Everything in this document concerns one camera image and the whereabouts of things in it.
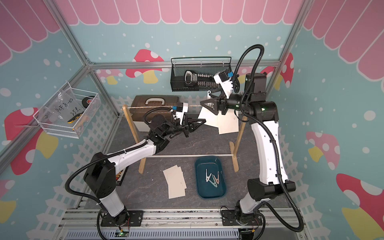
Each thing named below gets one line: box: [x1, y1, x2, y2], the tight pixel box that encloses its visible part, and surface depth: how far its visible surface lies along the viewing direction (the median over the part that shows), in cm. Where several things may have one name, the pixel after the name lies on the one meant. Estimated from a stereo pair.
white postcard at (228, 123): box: [217, 108, 239, 135], surface depth 68 cm
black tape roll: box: [82, 97, 94, 109], surface depth 82 cm
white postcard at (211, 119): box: [197, 106, 219, 130], surface depth 66 cm
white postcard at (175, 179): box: [163, 164, 186, 199], surface depth 88 cm
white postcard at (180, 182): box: [175, 166, 187, 190], surface depth 89 cm
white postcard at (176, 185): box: [168, 172, 187, 199], surface depth 87 cm
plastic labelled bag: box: [48, 90, 86, 122], surface depth 69 cm
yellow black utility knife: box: [67, 111, 85, 124], surface depth 68 cm
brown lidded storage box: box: [129, 95, 181, 122], surface depth 99 cm
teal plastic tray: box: [195, 155, 227, 199], surface depth 88 cm
